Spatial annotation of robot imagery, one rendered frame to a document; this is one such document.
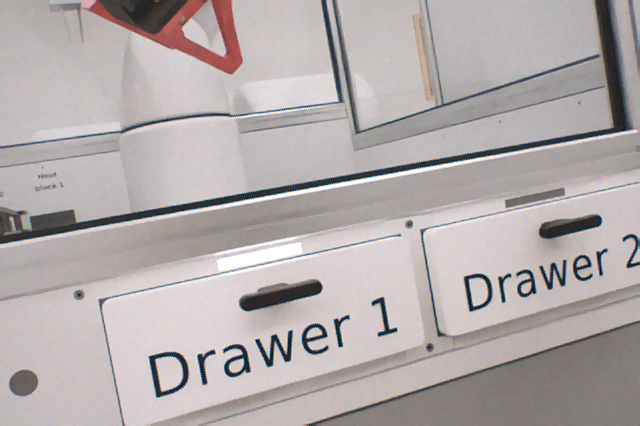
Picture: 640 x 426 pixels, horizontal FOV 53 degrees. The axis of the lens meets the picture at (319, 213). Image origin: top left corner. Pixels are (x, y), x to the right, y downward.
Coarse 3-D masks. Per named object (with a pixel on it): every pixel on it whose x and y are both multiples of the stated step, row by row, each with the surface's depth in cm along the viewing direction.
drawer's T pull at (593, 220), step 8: (584, 216) 67; (592, 216) 67; (600, 216) 67; (544, 224) 68; (552, 224) 65; (560, 224) 65; (568, 224) 65; (576, 224) 66; (584, 224) 66; (592, 224) 67; (600, 224) 67; (544, 232) 65; (552, 232) 65; (560, 232) 65; (568, 232) 66; (576, 232) 66
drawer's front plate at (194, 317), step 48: (384, 240) 63; (192, 288) 56; (240, 288) 58; (336, 288) 61; (384, 288) 62; (144, 336) 55; (192, 336) 56; (240, 336) 57; (336, 336) 61; (384, 336) 62; (144, 384) 55; (192, 384) 56; (240, 384) 57
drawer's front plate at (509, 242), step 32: (608, 192) 72; (480, 224) 66; (512, 224) 67; (608, 224) 72; (448, 256) 65; (480, 256) 66; (512, 256) 67; (544, 256) 69; (576, 256) 70; (608, 256) 72; (448, 288) 65; (480, 288) 66; (512, 288) 67; (544, 288) 69; (576, 288) 70; (608, 288) 72; (448, 320) 65; (480, 320) 66
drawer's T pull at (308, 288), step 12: (264, 288) 57; (276, 288) 55; (288, 288) 55; (300, 288) 56; (312, 288) 56; (240, 300) 54; (252, 300) 54; (264, 300) 55; (276, 300) 55; (288, 300) 55
